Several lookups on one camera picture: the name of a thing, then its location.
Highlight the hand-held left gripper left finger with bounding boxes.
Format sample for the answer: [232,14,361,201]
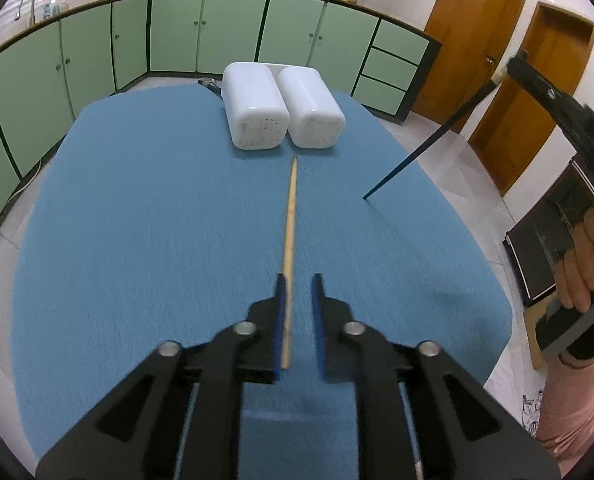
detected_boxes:
[36,274,289,480]

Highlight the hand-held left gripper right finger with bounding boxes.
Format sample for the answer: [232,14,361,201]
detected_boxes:
[311,274,561,480]

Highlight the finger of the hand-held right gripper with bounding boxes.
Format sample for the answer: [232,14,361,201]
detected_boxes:
[506,56,590,131]

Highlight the bamboo chopstick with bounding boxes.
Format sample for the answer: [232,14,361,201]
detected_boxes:
[280,155,299,370]

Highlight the white double utensil container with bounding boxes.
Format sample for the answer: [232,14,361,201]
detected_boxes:
[222,61,347,152]

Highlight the black spoon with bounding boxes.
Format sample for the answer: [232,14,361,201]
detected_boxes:
[198,76,224,103]

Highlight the person's right forearm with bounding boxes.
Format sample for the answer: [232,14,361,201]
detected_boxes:
[534,355,594,463]

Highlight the person's right hand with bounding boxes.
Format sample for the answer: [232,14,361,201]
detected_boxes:
[558,206,594,314]

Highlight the brown wooden door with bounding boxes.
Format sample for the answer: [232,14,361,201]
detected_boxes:
[409,0,528,133]
[468,1,594,196]

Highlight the black glass cabinet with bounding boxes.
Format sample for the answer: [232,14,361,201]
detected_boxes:
[503,157,594,308]

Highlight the blue tablecloth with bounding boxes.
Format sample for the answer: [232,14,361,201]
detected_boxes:
[10,82,514,480]

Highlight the plain cardboard box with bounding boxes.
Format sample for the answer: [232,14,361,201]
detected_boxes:
[523,300,562,371]

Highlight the white printed cloth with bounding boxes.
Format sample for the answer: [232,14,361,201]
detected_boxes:
[521,392,544,436]

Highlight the green base cabinets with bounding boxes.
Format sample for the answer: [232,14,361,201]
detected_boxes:
[0,0,443,261]

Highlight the white floor cable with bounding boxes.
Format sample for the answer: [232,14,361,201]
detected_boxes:
[0,157,45,256]

